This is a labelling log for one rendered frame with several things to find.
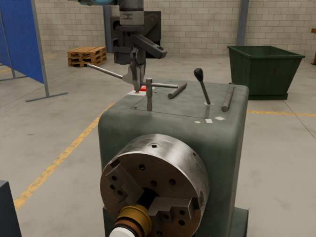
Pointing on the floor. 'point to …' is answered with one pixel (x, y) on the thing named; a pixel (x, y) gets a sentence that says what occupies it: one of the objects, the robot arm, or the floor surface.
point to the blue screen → (22, 42)
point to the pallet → (87, 56)
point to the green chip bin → (264, 70)
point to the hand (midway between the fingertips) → (139, 88)
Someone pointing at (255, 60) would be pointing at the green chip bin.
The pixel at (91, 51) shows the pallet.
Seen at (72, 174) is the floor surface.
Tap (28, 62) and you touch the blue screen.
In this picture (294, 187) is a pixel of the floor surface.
